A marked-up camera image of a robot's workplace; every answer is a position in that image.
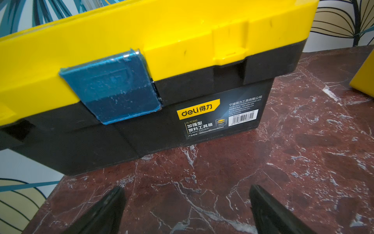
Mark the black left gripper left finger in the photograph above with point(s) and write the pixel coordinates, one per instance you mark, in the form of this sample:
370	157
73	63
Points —
102	218

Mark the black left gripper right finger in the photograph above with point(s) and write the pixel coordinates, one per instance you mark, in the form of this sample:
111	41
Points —
271	217

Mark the yellow plastic drawer cabinet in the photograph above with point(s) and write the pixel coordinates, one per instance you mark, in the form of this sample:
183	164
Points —
363	80

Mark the yellow black plastic toolbox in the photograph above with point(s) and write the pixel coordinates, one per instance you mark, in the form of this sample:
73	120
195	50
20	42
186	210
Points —
90	84

